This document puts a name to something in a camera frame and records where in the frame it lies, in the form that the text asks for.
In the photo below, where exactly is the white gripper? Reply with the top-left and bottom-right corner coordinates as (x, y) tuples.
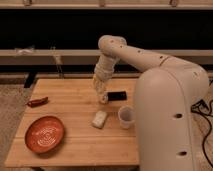
(93, 74), (108, 104)

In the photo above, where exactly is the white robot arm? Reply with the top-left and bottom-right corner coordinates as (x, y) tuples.
(93, 35), (209, 171)

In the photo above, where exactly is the black smartphone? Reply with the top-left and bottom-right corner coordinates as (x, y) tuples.
(108, 91), (127, 101)

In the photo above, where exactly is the translucent plastic cup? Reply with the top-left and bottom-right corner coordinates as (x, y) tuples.
(118, 106), (134, 129)

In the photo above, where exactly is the wooden table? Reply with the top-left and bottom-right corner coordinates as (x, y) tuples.
(5, 79), (138, 167)

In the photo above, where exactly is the red chili pepper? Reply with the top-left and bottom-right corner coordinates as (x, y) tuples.
(27, 97), (48, 108)

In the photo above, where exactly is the orange ridged plate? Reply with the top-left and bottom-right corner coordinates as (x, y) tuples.
(25, 116), (65, 154)

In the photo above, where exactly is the black floor cable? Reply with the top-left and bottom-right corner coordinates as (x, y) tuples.
(190, 79), (213, 168)

